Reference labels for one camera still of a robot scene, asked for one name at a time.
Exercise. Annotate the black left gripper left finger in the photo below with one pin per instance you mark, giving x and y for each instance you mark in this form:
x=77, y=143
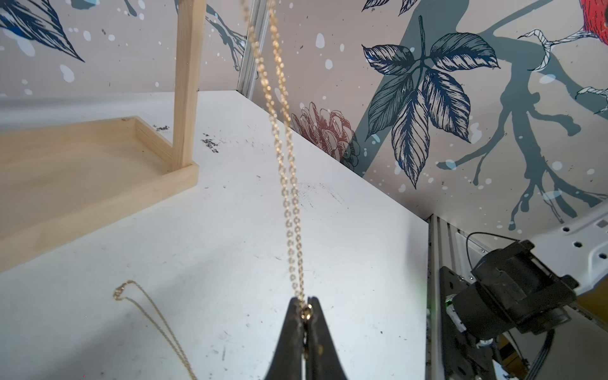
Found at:
x=286, y=363

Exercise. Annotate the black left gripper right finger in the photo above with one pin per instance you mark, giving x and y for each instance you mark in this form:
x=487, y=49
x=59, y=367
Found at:
x=322, y=360

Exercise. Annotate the wooden jewelry display stand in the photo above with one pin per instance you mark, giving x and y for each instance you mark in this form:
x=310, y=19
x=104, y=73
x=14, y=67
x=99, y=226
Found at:
x=61, y=183

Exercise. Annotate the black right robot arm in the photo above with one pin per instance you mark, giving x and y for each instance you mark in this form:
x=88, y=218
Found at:
x=528, y=285

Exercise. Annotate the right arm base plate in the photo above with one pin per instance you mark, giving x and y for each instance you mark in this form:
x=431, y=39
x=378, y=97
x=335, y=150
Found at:
x=464, y=355

